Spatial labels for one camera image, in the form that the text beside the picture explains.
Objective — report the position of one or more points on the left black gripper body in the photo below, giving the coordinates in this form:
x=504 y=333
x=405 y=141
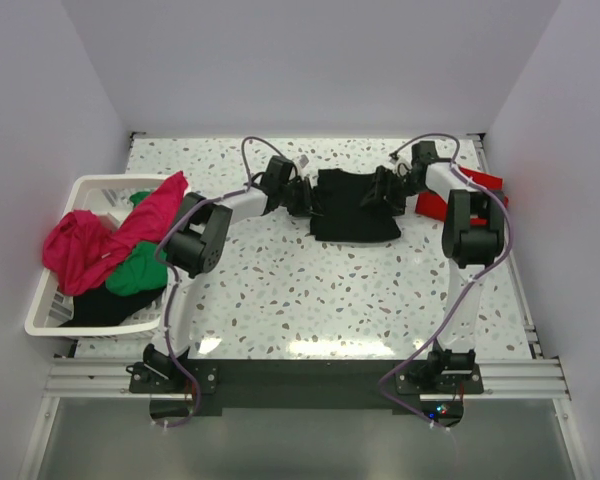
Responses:
x=303 y=195

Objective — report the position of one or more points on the white plastic laundry basket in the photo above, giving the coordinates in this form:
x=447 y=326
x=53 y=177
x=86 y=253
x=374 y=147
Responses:
x=107 y=196

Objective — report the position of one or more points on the black garment in basket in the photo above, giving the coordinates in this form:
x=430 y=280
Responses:
x=100 y=307

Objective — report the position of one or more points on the black t-shirt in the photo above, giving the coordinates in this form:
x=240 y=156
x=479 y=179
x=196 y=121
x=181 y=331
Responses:
x=341 y=216

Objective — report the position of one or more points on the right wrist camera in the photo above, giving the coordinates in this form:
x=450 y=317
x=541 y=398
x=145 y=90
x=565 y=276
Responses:
x=415 y=158

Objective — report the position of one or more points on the green t-shirt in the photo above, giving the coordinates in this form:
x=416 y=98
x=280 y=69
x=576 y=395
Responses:
x=140 y=271

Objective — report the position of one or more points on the aluminium frame rail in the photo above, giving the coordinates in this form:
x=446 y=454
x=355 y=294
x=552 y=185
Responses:
x=73 y=378

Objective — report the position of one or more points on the magenta t-shirt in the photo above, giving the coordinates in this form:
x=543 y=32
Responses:
x=82 y=252

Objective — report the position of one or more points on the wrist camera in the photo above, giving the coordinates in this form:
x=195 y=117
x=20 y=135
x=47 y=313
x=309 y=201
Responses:
x=415 y=158
x=282 y=175

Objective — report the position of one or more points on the folded red t-shirt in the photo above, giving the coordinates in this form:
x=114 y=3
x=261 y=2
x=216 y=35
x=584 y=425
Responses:
x=430 y=207

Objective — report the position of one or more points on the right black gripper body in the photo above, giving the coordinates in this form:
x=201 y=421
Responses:
x=380 y=187

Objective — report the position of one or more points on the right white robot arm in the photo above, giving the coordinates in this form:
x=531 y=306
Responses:
x=476 y=239

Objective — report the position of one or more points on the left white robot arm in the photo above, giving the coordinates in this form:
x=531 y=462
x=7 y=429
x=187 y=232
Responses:
x=193 y=246

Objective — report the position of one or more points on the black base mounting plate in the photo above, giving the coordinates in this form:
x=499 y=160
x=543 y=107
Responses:
x=200 y=387

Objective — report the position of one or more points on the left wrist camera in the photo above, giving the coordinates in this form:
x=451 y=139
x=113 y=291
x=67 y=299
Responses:
x=282 y=175

